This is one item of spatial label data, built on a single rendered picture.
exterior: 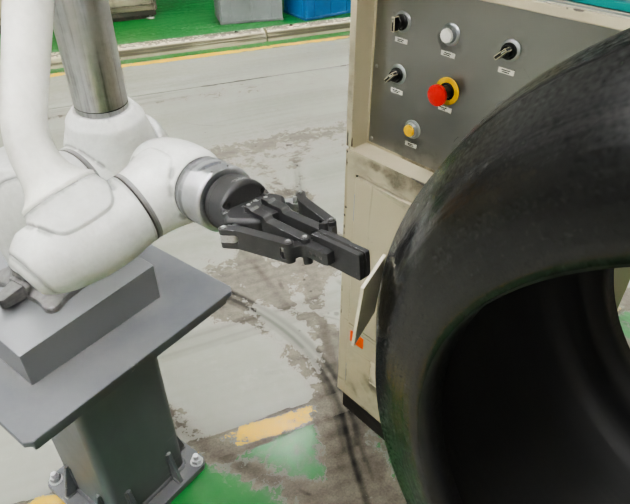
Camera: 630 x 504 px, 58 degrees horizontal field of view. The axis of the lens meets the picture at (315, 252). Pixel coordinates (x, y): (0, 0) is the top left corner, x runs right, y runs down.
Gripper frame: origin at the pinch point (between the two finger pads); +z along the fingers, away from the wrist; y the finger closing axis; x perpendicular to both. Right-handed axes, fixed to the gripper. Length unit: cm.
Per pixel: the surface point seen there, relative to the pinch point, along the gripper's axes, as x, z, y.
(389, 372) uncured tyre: -2.3, 16.9, -11.5
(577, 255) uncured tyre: -16.7, 28.6, -11.9
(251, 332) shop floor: 98, -106, 48
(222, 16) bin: 43, -437, 270
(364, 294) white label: -7.9, 14.8, -11.3
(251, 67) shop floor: 66, -329, 219
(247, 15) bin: 45, -427, 291
